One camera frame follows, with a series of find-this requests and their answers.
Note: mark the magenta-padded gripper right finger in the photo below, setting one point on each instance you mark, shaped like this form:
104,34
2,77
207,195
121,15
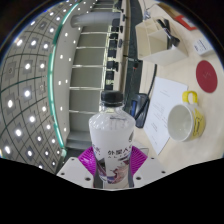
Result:
146,168

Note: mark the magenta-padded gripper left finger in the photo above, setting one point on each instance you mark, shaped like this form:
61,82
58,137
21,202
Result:
75,170

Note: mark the clear bottle with printed label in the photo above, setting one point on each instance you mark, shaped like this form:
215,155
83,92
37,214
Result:
111,133

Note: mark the white and yellow mug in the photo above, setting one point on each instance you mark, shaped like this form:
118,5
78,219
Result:
181,123

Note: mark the black desk phone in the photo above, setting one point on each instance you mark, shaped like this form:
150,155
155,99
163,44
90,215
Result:
141,108

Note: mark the white printed paper sheet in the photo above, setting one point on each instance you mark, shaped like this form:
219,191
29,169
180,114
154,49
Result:
165,110

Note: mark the group of round ceiling lights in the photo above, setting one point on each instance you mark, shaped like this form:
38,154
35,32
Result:
26,93

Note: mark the flat round red coaster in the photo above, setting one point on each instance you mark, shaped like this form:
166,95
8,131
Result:
206,76

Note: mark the row of black office chairs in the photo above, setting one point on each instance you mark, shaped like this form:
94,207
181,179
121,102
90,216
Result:
113,63

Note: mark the white remote control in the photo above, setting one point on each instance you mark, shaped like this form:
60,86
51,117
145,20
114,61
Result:
203,46

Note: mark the black marker pen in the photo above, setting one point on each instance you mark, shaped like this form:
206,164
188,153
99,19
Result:
170,35

